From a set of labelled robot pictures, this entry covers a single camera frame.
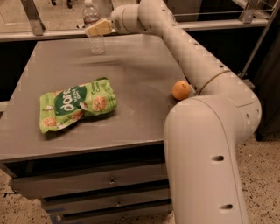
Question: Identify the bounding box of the top grey drawer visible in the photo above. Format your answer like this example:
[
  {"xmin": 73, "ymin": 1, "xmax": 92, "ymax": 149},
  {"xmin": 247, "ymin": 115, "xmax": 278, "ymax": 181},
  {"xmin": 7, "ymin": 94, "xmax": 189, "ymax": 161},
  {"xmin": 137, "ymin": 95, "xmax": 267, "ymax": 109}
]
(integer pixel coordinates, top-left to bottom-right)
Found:
[{"xmin": 11, "ymin": 163, "xmax": 167, "ymax": 199}]

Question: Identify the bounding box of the grey drawer cabinet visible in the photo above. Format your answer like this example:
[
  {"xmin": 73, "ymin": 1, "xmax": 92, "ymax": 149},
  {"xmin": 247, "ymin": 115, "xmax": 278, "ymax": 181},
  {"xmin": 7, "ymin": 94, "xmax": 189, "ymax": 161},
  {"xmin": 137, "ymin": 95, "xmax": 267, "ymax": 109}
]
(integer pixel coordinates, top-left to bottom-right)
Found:
[{"xmin": 0, "ymin": 35, "xmax": 183, "ymax": 219}]

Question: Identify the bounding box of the middle grey drawer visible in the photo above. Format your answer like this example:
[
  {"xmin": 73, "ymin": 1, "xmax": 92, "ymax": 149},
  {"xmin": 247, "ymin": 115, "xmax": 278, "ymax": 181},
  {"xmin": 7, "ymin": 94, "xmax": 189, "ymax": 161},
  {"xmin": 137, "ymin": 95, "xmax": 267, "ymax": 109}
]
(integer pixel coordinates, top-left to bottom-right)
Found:
[{"xmin": 42, "ymin": 188, "xmax": 170, "ymax": 215}]

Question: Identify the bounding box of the metal frame rail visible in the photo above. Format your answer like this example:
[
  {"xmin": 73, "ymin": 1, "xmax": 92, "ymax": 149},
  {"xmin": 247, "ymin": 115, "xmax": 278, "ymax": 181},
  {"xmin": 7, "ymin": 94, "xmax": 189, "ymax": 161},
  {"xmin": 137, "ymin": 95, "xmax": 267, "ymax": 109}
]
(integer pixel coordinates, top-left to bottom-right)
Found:
[{"xmin": 0, "ymin": 0, "xmax": 280, "ymax": 42}]

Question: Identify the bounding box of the orange fruit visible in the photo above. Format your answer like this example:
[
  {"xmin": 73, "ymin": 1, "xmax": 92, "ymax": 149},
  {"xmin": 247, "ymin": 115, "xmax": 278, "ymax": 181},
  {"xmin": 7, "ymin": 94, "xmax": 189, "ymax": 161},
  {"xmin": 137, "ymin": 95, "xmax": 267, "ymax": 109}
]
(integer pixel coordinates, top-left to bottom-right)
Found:
[{"xmin": 171, "ymin": 80, "xmax": 191, "ymax": 101}]

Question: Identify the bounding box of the clear plastic water bottle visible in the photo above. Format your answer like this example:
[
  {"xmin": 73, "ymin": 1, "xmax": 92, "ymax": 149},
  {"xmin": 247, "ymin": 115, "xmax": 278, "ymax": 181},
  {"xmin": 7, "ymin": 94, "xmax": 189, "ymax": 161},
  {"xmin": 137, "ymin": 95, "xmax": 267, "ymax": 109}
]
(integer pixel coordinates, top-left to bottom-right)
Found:
[{"xmin": 82, "ymin": 0, "xmax": 105, "ymax": 55}]

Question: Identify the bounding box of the bottom grey drawer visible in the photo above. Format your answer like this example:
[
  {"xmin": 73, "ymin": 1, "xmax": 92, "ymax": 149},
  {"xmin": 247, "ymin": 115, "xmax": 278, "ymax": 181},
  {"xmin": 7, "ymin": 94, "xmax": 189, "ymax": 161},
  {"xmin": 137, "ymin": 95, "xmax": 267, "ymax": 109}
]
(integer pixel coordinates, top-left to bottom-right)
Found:
[{"xmin": 62, "ymin": 203, "xmax": 172, "ymax": 224}]

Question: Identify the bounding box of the grey drawer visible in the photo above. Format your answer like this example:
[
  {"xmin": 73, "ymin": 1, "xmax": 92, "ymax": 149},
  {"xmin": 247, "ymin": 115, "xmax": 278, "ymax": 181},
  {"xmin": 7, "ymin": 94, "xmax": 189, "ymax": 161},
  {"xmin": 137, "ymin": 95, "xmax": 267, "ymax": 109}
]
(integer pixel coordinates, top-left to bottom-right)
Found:
[
  {"xmin": 11, "ymin": 163, "xmax": 167, "ymax": 199},
  {"xmin": 62, "ymin": 203, "xmax": 172, "ymax": 224},
  {"xmin": 42, "ymin": 188, "xmax": 170, "ymax": 215}
]

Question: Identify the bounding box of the green rice chip bag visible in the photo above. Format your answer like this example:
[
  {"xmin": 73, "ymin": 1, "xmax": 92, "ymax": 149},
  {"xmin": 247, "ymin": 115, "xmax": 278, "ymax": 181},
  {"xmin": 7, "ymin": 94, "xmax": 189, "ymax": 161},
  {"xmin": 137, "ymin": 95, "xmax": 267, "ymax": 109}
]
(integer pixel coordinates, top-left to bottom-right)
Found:
[{"xmin": 39, "ymin": 77, "xmax": 116, "ymax": 134}]

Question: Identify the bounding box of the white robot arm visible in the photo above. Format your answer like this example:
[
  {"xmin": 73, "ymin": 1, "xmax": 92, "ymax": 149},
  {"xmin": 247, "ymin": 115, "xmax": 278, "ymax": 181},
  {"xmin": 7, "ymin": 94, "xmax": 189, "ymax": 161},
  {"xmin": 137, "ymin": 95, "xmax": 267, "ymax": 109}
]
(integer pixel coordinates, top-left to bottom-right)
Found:
[{"xmin": 86, "ymin": 0, "xmax": 262, "ymax": 224}]

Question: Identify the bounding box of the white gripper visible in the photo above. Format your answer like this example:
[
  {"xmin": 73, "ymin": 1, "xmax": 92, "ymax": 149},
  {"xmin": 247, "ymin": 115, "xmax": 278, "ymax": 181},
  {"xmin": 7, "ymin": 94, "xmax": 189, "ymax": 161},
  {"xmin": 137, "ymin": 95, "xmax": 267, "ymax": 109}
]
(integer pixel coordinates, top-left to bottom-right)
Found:
[{"xmin": 85, "ymin": 6, "xmax": 126, "ymax": 37}]

